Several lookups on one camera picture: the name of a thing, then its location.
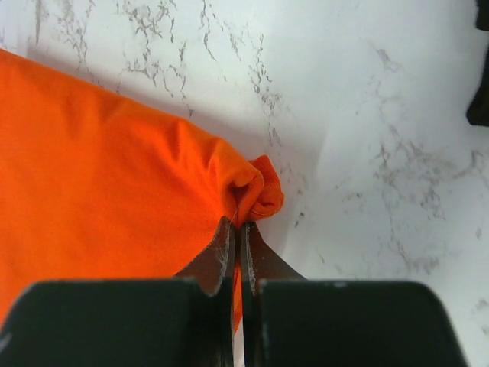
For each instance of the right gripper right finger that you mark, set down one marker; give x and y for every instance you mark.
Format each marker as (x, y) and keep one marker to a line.
(260, 262)

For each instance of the orange t shirt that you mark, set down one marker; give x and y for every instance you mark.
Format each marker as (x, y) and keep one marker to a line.
(96, 185)

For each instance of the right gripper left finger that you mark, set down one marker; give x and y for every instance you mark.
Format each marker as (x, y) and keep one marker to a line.
(216, 262)

